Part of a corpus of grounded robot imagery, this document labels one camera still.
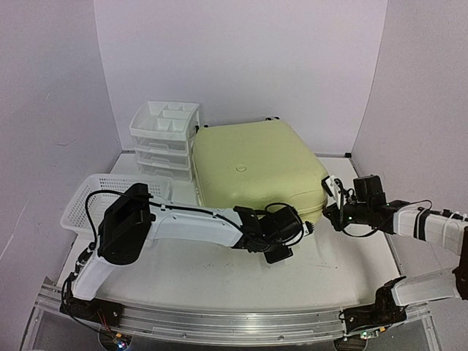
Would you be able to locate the pale yellow hard suitcase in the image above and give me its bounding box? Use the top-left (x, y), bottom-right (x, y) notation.
top-left (192, 120), bottom-right (328, 223)

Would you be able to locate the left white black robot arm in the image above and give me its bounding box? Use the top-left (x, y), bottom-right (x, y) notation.
top-left (61, 183), bottom-right (314, 322)

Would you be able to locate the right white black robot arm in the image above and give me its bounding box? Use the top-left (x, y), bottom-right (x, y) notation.
top-left (322, 175), bottom-right (467, 339)

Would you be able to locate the white plastic drawer organizer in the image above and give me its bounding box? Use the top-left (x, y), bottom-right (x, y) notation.
top-left (129, 101), bottom-right (200, 181)

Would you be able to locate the white perforated plastic basket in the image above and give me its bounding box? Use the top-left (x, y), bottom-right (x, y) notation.
top-left (60, 173), bottom-right (173, 235)

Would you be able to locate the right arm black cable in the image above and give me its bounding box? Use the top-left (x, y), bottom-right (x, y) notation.
top-left (336, 186), bottom-right (434, 235)

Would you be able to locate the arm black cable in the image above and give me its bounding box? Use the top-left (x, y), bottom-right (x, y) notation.
top-left (336, 186), bottom-right (434, 235)
top-left (60, 189), bottom-right (220, 332)

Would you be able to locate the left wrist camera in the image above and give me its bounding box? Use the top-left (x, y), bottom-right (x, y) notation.
top-left (303, 221), bottom-right (314, 236)

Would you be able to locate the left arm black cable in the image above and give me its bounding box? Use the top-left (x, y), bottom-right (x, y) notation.
top-left (60, 189), bottom-right (220, 332)

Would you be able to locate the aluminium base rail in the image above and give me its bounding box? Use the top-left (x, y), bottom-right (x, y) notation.
top-left (32, 276), bottom-right (431, 343)

